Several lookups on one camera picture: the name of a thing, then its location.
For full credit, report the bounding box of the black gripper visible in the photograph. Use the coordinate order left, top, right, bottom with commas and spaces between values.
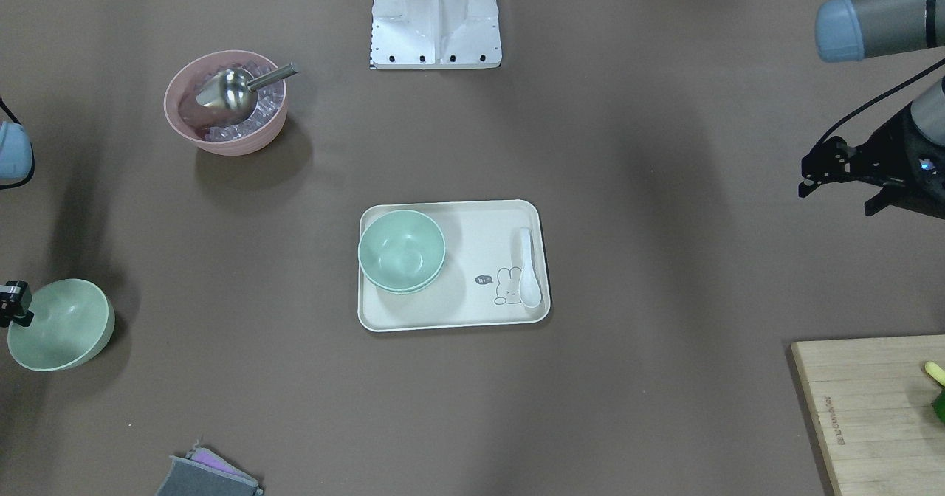
864, 106, 944, 219

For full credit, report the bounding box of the green bowl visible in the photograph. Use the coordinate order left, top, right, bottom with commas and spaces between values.
361, 267, 444, 295
7, 278, 116, 372
357, 209, 447, 272

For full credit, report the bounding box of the yellow plastic knife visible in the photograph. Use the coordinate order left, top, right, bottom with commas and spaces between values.
924, 361, 945, 388

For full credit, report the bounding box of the wooden cutting board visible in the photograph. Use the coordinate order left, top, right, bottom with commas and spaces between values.
790, 334, 944, 495

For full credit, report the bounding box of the pink bowl with ice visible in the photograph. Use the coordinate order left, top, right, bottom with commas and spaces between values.
163, 49, 288, 156

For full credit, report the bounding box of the grey folded cloth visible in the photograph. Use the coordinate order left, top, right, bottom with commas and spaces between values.
156, 446, 264, 495

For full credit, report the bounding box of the metal ice scoop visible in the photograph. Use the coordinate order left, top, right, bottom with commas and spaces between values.
193, 63, 300, 127

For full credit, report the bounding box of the green bowl on tray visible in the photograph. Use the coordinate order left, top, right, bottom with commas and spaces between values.
361, 267, 444, 295

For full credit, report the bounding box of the white ceramic spoon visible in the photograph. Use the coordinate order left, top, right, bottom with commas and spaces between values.
518, 227, 541, 309

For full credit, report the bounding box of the beige serving tray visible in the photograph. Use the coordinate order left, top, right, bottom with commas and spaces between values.
357, 199, 552, 332

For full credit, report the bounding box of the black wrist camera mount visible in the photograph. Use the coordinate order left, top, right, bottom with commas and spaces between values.
797, 136, 883, 198

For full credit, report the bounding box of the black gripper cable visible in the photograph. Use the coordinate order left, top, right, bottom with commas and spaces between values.
0, 97, 36, 190

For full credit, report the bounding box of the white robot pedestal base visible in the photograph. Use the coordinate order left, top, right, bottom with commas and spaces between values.
369, 0, 503, 70

